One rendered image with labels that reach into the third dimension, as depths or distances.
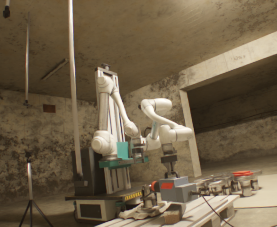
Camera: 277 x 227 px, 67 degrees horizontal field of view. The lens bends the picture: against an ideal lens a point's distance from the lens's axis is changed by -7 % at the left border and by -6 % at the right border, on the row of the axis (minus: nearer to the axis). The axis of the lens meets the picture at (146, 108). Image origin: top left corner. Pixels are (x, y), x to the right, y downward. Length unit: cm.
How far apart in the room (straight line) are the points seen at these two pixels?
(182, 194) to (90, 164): 122
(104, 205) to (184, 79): 468
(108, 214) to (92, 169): 51
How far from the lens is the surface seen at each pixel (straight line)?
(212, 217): 181
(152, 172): 687
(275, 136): 1073
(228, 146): 1130
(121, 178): 267
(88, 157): 253
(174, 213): 168
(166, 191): 178
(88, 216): 253
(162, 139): 176
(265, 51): 566
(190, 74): 623
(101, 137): 206
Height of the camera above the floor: 61
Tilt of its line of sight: 13 degrees up
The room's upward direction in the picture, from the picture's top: 8 degrees counter-clockwise
